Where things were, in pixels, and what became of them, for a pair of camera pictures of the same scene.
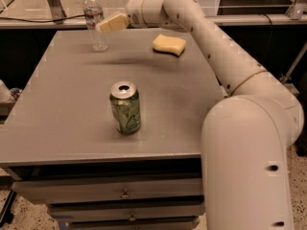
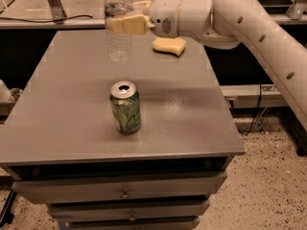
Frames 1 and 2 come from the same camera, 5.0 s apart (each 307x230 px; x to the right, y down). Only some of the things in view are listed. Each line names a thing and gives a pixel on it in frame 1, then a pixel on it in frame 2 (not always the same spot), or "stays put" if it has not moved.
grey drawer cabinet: [111, 139] stays put
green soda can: [126, 103] stays put
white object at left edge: [6, 94] stays put
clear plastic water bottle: [93, 12] → [118, 4]
